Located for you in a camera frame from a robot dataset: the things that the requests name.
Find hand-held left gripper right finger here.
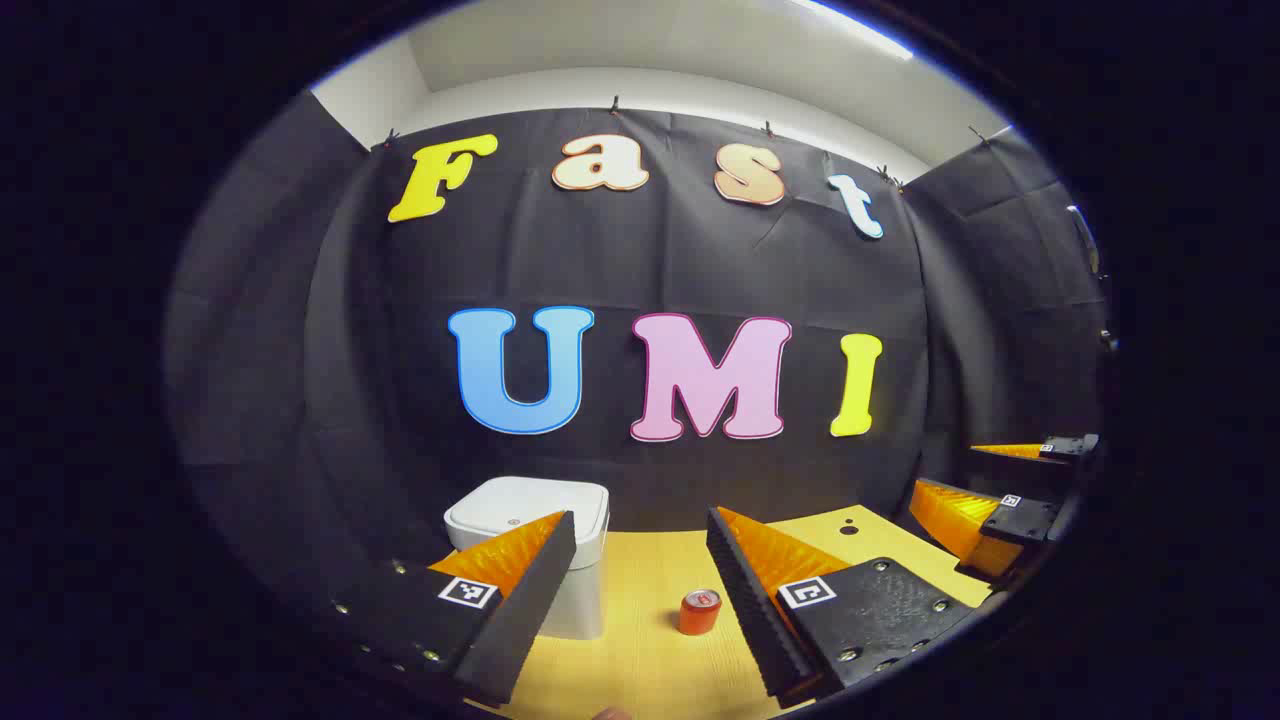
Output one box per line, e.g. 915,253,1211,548
706,506,993,701

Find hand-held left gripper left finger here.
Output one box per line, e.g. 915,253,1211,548
328,510,579,707

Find red pop can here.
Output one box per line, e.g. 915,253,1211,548
679,589,722,637

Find white desktop garbage bin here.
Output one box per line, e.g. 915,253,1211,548
443,476,611,641

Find wooden desktop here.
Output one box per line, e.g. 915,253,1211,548
465,505,996,720

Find black backdrop cloth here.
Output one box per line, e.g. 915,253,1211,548
165,90,1111,641

